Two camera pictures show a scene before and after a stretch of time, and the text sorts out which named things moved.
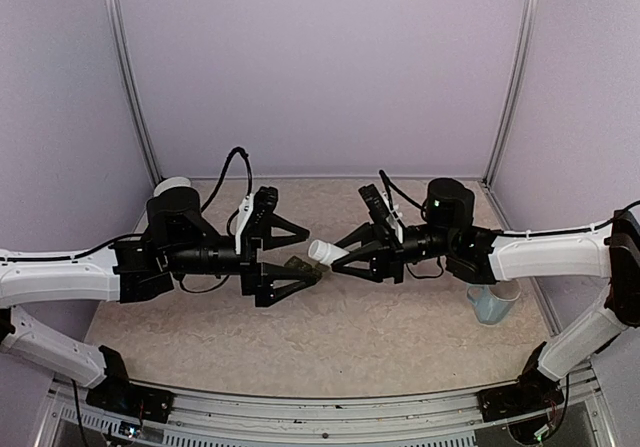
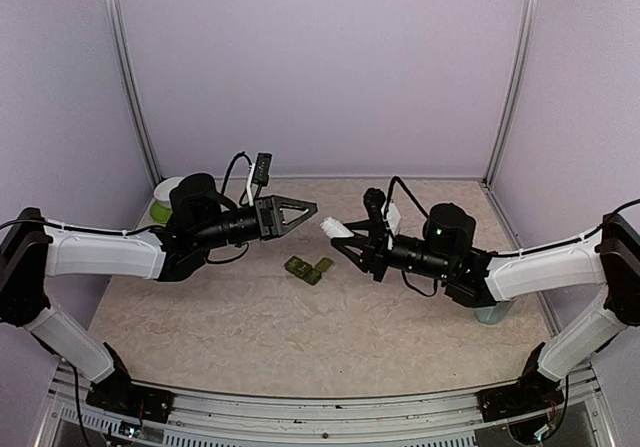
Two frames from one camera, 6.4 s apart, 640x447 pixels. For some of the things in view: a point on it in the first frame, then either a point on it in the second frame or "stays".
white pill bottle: (325, 252) -> (334, 228)
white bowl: (171, 183) stays
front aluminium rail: (580, 416) stays
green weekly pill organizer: (316, 269) stays
